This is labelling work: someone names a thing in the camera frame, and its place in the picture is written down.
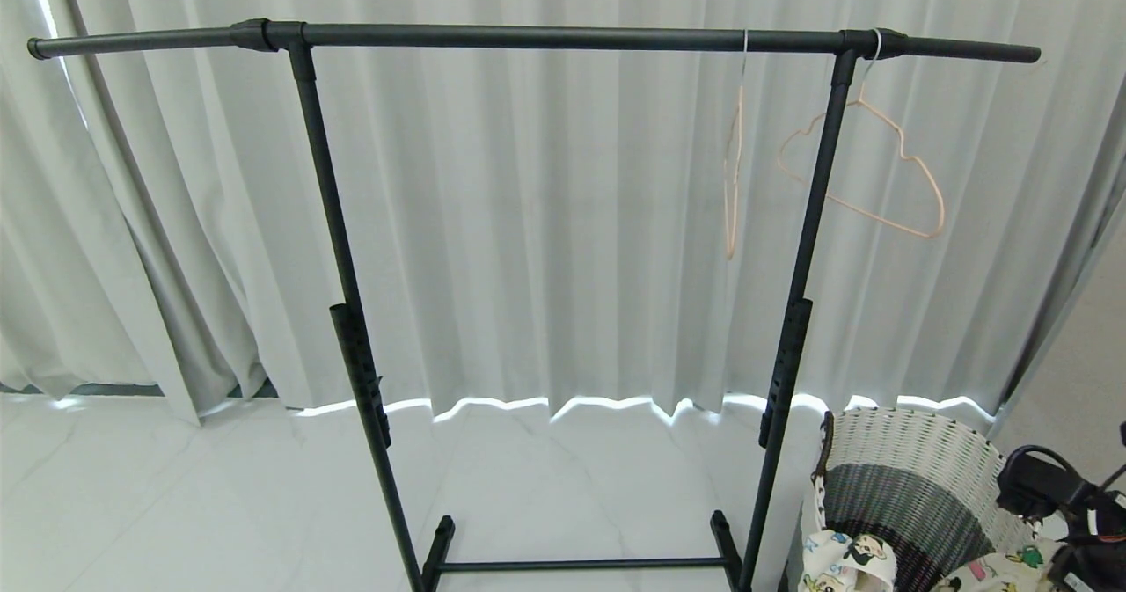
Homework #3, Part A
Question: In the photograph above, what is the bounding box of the cream printed garment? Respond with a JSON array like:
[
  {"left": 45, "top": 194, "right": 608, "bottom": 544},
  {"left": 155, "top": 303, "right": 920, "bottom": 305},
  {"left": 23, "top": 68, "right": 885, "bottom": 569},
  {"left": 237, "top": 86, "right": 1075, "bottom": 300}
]
[
  {"left": 932, "top": 539, "right": 1065, "bottom": 592},
  {"left": 799, "top": 529, "right": 898, "bottom": 592}
]

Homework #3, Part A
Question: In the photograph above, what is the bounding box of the black clothes rack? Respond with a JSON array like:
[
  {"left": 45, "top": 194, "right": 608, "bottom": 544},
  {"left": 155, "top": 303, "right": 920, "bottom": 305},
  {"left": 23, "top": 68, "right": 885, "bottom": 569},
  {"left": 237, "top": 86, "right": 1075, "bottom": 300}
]
[{"left": 26, "top": 18, "right": 1043, "bottom": 592}]

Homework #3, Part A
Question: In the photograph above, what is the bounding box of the white curtain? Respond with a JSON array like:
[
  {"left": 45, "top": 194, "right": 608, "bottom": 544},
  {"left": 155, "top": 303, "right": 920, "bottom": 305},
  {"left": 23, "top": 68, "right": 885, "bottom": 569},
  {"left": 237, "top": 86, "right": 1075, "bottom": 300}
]
[{"left": 0, "top": 0, "right": 1126, "bottom": 426}]

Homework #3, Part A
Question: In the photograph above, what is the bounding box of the pink clothes hanger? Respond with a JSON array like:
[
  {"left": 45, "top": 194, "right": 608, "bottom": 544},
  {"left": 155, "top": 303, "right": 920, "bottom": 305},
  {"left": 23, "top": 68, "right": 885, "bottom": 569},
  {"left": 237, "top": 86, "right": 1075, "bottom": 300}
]
[
  {"left": 723, "top": 31, "right": 749, "bottom": 261},
  {"left": 777, "top": 29, "right": 947, "bottom": 241}
]

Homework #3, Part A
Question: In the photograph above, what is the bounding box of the black cable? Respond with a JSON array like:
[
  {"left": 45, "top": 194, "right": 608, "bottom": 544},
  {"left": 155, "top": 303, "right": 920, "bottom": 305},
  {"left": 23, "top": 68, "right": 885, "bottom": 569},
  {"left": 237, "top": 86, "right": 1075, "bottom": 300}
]
[{"left": 1003, "top": 444, "right": 1092, "bottom": 487}]

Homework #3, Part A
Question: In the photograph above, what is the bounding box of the white laundry basket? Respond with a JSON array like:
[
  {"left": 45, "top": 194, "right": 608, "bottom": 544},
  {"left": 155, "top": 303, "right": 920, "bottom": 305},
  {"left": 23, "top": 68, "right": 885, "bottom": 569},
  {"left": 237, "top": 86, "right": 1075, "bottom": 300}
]
[{"left": 801, "top": 406, "right": 1035, "bottom": 592}]

